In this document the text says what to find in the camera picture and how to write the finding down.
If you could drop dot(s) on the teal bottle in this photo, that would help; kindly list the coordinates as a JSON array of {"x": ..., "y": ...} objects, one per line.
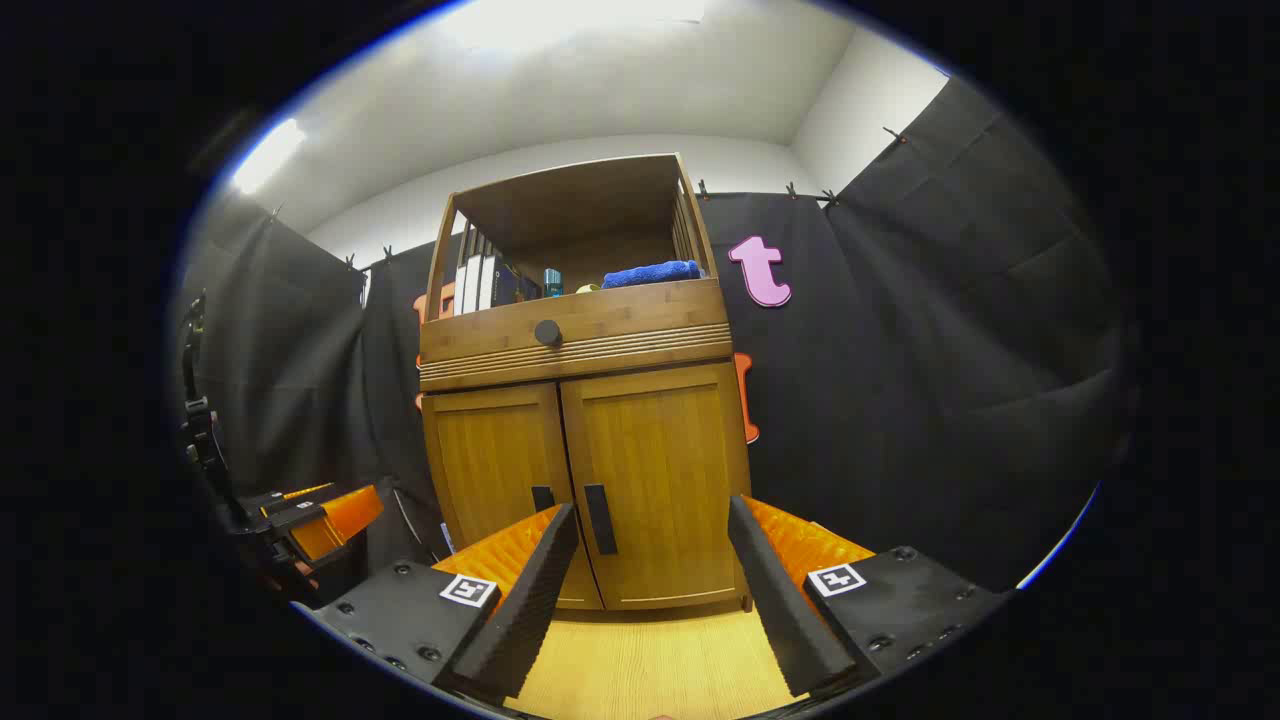
[{"x": 552, "y": 283}]

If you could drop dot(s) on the wide ceiling light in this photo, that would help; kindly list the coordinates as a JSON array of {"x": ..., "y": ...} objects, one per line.
[{"x": 570, "y": 18}]

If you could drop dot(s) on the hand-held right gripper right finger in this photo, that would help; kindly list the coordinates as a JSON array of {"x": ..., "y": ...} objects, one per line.
[{"x": 785, "y": 600}]

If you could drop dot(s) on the wooden double-door shoe cabinet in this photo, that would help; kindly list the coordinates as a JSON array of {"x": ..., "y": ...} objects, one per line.
[{"x": 640, "y": 340}]

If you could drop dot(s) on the long ceiling light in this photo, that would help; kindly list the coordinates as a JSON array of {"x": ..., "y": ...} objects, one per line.
[{"x": 268, "y": 157}]

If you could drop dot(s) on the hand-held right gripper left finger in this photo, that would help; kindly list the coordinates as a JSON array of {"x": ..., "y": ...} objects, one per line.
[{"x": 520, "y": 610}]

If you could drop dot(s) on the wooden cabinet door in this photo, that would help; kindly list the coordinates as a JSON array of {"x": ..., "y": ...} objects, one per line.
[
  {"x": 665, "y": 470},
  {"x": 495, "y": 450}
]

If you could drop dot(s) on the folded blue towel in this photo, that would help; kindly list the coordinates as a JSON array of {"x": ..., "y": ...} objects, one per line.
[{"x": 650, "y": 274}]

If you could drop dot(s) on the round black drawer knob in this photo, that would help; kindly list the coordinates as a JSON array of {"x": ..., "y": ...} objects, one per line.
[{"x": 548, "y": 333}]

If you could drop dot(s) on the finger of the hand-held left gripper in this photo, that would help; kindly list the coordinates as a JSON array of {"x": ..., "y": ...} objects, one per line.
[
  {"x": 345, "y": 515},
  {"x": 300, "y": 496}
]

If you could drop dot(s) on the dark blue book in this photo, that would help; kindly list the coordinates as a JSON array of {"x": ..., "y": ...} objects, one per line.
[{"x": 515, "y": 287}]

